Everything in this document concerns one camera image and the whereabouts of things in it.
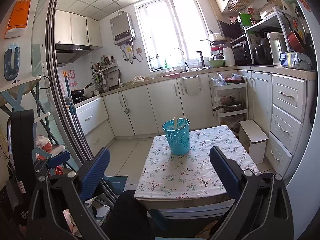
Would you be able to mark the black frying pan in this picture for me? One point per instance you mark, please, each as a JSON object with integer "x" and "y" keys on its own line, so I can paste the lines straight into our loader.
{"x": 79, "y": 92}

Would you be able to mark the teal and cream folding shelf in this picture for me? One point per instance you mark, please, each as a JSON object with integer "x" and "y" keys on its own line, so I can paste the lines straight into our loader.
{"x": 11, "y": 98}

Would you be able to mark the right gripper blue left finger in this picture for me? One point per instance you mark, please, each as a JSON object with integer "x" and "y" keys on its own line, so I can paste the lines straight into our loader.
{"x": 91, "y": 173}

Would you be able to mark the teal perforated plastic basket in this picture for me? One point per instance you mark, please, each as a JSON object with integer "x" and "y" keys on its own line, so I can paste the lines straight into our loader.
{"x": 179, "y": 139}

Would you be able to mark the white thermos jug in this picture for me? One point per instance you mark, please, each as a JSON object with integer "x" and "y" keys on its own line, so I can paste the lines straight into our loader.
{"x": 228, "y": 56}

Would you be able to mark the orange paper bag on wall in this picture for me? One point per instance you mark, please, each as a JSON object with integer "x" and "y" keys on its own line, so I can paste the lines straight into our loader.
{"x": 18, "y": 19}

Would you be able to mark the white plastic bag holder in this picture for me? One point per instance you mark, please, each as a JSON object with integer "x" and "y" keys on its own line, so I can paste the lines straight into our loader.
{"x": 191, "y": 85}

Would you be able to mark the white water heater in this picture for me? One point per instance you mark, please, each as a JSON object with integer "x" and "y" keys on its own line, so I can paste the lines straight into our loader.
{"x": 122, "y": 28}

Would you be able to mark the red frying pan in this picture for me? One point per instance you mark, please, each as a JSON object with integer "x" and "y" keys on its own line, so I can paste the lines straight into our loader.
{"x": 296, "y": 42}

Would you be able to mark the small white step stool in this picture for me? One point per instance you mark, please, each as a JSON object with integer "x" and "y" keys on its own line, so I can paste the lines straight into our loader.
{"x": 253, "y": 139}

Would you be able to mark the white three-tier storage cart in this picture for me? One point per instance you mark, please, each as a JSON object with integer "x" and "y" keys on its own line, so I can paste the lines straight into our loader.
{"x": 232, "y": 87}

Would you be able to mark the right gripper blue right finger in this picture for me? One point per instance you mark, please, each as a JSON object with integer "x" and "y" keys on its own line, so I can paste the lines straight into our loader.
{"x": 228, "y": 171}

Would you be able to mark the black microwave oven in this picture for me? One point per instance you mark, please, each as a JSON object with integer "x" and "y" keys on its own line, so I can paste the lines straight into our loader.
{"x": 232, "y": 30}

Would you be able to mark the range hood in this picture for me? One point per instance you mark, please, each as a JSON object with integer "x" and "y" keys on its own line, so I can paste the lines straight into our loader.
{"x": 68, "y": 53}

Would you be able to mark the dark blue dustpan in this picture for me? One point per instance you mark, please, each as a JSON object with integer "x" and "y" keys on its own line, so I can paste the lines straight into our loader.
{"x": 116, "y": 184}

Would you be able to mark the floral white tablecloth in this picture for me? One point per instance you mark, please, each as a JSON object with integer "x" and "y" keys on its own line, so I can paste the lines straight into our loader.
{"x": 167, "y": 176}

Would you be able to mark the wall utensil rack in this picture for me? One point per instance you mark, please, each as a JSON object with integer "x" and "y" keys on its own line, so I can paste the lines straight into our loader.
{"x": 105, "y": 74}

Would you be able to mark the dark pot on cart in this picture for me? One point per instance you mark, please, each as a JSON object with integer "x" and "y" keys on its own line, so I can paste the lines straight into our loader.
{"x": 230, "y": 106}

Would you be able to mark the green mixing bowl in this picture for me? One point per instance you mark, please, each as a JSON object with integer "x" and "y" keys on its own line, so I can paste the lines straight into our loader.
{"x": 216, "y": 63}

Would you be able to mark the white electric kettle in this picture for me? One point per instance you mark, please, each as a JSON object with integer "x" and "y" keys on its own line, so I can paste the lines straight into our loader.
{"x": 277, "y": 46}

